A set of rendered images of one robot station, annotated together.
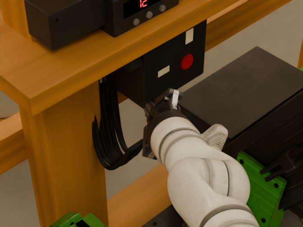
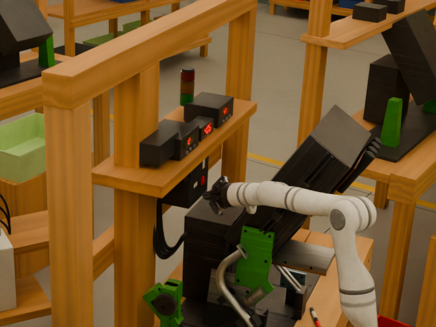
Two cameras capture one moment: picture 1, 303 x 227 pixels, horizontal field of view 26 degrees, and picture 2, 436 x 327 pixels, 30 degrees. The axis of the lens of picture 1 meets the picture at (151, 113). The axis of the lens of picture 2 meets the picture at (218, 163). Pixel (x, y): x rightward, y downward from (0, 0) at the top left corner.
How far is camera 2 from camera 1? 1.64 m
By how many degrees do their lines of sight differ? 30
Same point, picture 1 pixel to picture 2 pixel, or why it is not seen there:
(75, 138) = (147, 238)
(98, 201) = not seen: hidden behind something
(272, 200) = (268, 246)
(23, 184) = not seen: outside the picture
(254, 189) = (256, 244)
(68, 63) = (167, 172)
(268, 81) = not seen: hidden behind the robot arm
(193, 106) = (199, 217)
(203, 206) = (283, 191)
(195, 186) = (275, 186)
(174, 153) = (250, 188)
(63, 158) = (143, 251)
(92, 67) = (179, 173)
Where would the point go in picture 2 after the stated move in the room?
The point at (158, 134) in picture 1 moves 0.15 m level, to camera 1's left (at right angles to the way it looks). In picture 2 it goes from (232, 189) to (187, 196)
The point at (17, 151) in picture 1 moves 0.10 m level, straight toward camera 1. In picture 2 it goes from (111, 255) to (129, 267)
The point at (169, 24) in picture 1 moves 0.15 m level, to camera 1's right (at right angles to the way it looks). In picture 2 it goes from (200, 154) to (241, 148)
